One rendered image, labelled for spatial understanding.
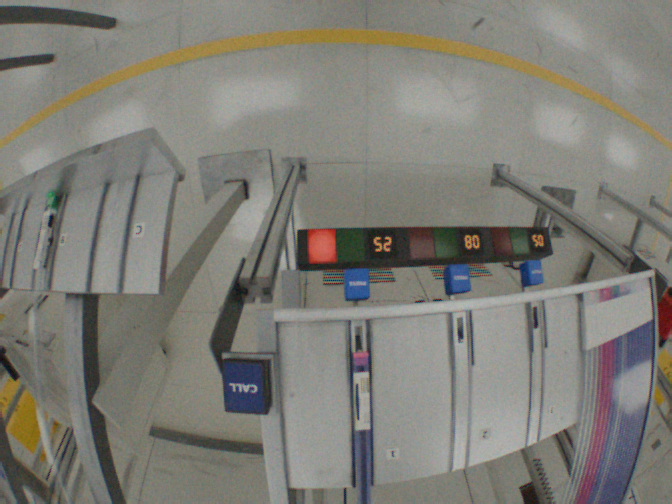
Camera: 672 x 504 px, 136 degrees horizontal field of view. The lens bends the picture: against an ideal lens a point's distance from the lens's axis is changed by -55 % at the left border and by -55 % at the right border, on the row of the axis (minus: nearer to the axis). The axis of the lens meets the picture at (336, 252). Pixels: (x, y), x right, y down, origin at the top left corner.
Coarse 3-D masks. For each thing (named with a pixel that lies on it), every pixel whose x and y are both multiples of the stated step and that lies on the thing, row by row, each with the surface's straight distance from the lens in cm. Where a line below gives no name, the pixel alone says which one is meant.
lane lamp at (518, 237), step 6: (510, 228) 40; (516, 228) 41; (522, 228) 41; (510, 234) 40; (516, 234) 40; (522, 234) 41; (516, 240) 40; (522, 240) 41; (516, 246) 40; (522, 246) 41; (516, 252) 40; (522, 252) 40; (528, 252) 41
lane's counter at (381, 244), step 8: (368, 232) 33; (376, 232) 33; (384, 232) 33; (392, 232) 33; (376, 240) 33; (384, 240) 33; (392, 240) 33; (376, 248) 32; (384, 248) 33; (392, 248) 33; (376, 256) 32; (384, 256) 32; (392, 256) 32
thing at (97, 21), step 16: (0, 16) 95; (16, 16) 97; (32, 16) 100; (48, 16) 104; (64, 16) 109; (80, 16) 114; (96, 16) 120; (0, 64) 139; (16, 64) 143; (32, 64) 150
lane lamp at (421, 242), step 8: (408, 232) 34; (416, 232) 34; (424, 232) 34; (416, 240) 34; (424, 240) 34; (432, 240) 34; (416, 248) 33; (424, 248) 34; (432, 248) 34; (416, 256) 33; (424, 256) 33; (432, 256) 34
